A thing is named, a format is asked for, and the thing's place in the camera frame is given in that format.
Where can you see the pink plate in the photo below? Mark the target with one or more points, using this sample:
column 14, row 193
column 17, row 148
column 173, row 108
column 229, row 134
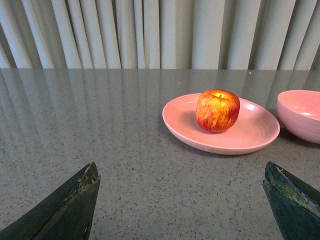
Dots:
column 254, row 129

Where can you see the pink bowl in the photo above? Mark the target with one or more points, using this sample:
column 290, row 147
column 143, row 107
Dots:
column 299, row 112

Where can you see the grey pleated curtain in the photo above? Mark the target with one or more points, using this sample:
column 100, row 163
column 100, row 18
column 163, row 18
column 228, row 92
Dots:
column 160, row 34

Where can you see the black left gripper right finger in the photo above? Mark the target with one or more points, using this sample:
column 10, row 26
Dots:
column 295, row 204

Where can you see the red yellow apple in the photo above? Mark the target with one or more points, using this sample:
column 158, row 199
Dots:
column 217, row 110

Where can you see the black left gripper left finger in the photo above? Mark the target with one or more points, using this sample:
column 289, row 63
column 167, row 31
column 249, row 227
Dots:
column 66, row 214

